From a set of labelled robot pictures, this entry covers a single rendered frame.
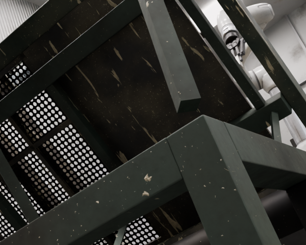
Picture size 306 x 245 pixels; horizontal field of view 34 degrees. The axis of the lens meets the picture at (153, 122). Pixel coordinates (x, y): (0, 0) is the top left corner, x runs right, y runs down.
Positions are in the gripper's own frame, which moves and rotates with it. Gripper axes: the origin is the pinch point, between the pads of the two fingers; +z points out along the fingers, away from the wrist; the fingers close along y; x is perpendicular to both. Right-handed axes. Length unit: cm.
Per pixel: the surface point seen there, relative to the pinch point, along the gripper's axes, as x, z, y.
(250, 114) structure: -12.5, 47.5, 2.7
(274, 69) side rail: -17.9, 38.4, 19.3
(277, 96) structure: -11.0, 44.9, 14.9
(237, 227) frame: -81, 139, 21
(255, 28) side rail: -32.9, 29.6, 22.3
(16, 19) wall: 48, -415, -310
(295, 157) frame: -43, 101, 23
